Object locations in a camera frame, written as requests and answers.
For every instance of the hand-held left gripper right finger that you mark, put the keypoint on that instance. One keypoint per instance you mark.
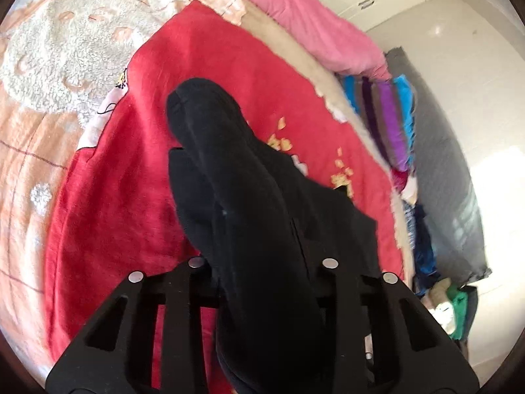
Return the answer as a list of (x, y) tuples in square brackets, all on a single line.
[(332, 283)]

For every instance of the striped colourful cloth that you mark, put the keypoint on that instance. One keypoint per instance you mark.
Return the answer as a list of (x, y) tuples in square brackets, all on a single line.
[(389, 123)]

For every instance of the red floral blanket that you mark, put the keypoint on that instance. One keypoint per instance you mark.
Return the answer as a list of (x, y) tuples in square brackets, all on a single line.
[(123, 213)]

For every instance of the cream fleece blanket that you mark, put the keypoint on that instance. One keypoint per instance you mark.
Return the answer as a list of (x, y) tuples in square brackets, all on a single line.
[(61, 49)]

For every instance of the blue cloth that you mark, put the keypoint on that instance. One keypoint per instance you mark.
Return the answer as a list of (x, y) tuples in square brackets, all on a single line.
[(424, 246)]

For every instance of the black shirt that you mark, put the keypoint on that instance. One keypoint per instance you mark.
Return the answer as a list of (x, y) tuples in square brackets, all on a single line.
[(229, 172)]

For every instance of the green cloth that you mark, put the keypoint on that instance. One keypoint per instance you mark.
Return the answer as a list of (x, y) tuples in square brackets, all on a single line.
[(458, 308)]

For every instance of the pink duvet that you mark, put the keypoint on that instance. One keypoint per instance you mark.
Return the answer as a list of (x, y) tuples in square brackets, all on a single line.
[(311, 16)]

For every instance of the dark red cloth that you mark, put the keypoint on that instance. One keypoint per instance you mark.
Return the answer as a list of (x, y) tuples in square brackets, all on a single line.
[(400, 178)]

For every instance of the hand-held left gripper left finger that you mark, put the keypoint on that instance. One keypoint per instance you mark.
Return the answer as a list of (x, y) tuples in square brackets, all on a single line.
[(197, 283)]

